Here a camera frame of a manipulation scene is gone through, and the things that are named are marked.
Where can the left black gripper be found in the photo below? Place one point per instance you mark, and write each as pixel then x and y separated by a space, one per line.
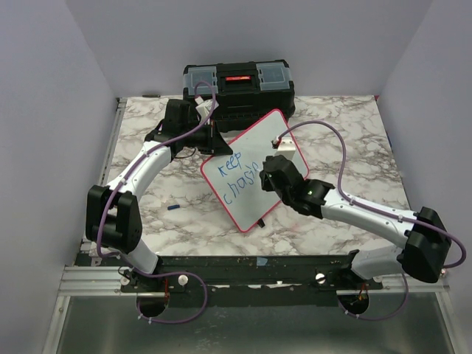
pixel 220 147

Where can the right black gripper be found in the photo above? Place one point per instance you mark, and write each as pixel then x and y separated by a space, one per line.
pixel 265 185

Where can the pink framed whiteboard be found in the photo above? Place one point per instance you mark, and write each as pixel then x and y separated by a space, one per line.
pixel 235 178

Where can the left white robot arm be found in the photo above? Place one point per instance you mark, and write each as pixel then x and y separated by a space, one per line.
pixel 113 219

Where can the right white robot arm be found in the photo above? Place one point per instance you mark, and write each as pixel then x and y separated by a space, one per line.
pixel 418 246

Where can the black plastic toolbox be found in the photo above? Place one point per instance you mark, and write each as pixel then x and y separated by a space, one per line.
pixel 245 92

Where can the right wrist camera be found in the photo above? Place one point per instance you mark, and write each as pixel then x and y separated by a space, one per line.
pixel 284 146

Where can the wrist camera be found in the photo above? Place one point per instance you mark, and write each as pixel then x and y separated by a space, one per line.
pixel 284 146
pixel 205 108

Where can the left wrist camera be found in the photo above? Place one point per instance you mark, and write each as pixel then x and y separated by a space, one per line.
pixel 205 108

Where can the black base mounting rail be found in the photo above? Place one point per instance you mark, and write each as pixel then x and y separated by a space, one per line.
pixel 250 281

